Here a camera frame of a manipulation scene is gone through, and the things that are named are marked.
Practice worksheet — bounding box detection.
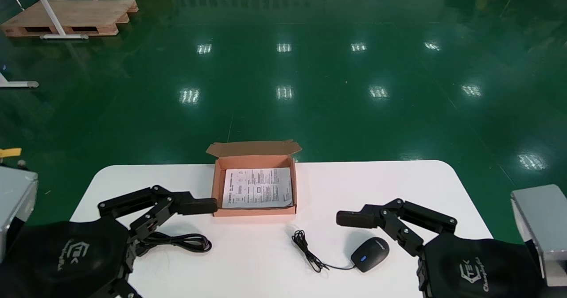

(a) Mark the large wooden pallet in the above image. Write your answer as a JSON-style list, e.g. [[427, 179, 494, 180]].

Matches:
[[0, 0, 139, 38]]

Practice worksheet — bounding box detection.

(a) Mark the black wired computer mouse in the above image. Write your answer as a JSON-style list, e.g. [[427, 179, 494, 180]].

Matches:
[[292, 230, 390, 273]]

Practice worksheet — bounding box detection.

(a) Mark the white table foot bar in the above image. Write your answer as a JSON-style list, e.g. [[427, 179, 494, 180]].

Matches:
[[0, 72, 39, 89]]

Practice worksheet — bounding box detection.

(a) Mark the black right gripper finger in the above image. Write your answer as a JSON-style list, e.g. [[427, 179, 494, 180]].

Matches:
[[336, 198, 458, 258]]

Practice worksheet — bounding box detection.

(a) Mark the white table frame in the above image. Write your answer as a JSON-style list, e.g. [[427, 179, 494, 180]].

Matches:
[[0, 0, 98, 40]]

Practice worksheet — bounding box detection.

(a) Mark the black power cable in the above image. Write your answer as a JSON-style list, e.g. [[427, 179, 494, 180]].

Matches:
[[142, 232, 212, 253]]

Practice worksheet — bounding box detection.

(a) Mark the printed white instruction sheet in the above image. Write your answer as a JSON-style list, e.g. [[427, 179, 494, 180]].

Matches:
[[221, 167, 294, 209]]

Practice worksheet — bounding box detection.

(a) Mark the open brown cardboard box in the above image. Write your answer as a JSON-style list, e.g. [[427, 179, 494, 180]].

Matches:
[[206, 139, 303, 217]]

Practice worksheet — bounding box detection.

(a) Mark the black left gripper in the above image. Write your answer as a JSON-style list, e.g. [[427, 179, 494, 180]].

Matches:
[[0, 218, 142, 298]]

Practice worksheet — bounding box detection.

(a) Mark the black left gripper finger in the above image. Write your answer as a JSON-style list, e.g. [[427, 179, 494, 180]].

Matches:
[[97, 185, 218, 256]]

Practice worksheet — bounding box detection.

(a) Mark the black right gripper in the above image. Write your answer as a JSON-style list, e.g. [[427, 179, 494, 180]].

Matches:
[[419, 235, 550, 298]]

